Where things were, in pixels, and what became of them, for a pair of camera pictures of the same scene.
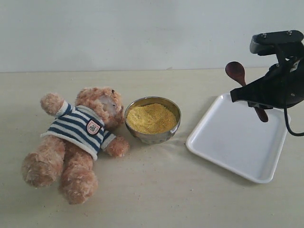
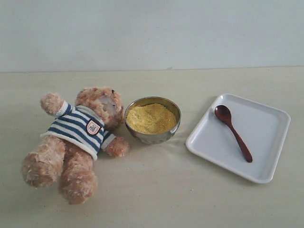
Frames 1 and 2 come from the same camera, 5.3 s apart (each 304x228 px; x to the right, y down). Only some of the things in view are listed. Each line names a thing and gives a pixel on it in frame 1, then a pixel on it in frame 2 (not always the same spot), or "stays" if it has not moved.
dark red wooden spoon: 236,71 -> 224,114
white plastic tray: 232,136 stays
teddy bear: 73,141 stays
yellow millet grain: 151,118 stays
